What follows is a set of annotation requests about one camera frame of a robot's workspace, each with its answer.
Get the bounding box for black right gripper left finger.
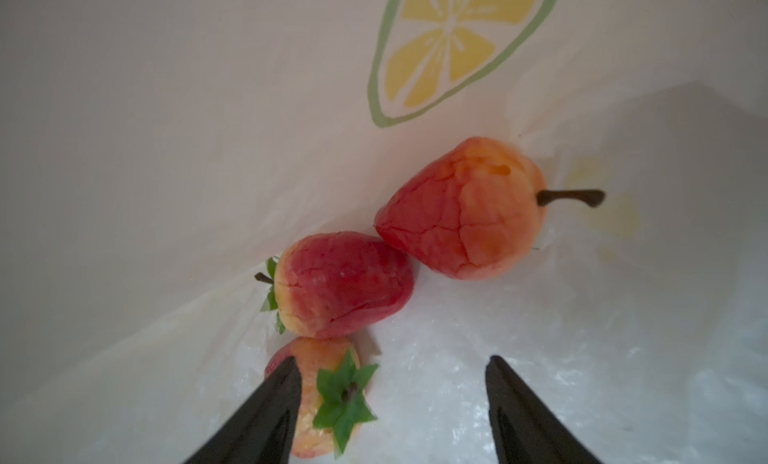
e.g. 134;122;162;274
187;357;302;464

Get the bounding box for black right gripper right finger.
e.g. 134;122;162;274
485;355;600;464

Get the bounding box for pale fake strawberry green leaves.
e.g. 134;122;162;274
264;336;380;460

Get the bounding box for red fake strawberry green leaves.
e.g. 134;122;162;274
254;231;416;340

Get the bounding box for red fake pear with stem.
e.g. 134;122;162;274
374;137;606;280

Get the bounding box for white plastic bag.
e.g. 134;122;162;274
1;0;767;463

